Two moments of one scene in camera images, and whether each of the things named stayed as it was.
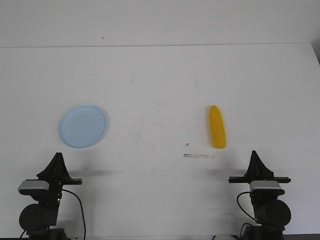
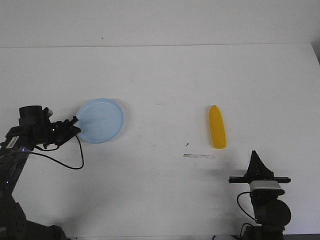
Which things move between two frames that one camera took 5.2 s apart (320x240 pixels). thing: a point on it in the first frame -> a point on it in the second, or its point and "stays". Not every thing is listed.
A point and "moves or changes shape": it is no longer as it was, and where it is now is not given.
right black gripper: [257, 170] stays
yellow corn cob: [218, 133] stays
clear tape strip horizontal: [193, 155] stays
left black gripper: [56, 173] -> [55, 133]
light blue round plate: [83, 126] moves or changes shape
